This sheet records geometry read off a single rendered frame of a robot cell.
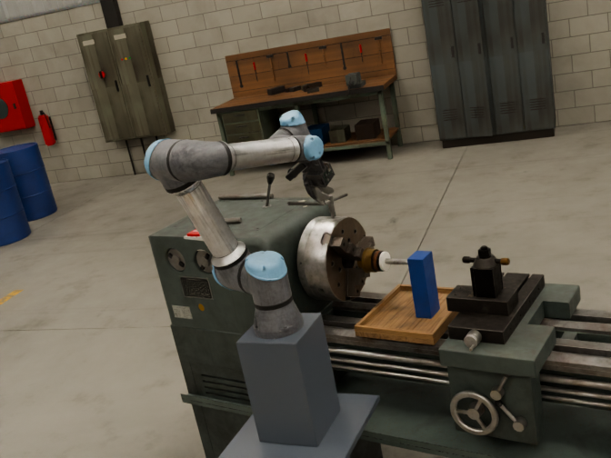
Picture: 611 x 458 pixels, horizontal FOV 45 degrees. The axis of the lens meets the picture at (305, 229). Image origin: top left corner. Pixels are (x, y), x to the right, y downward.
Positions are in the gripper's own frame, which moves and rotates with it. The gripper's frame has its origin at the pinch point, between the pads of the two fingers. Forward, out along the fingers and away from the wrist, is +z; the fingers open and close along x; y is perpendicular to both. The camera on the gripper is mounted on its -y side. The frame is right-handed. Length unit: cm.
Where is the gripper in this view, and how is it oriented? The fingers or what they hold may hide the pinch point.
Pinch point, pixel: (321, 201)
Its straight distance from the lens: 255.1
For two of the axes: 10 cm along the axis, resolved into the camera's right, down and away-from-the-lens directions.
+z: 3.5, 7.6, 5.4
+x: 4.4, -6.4, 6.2
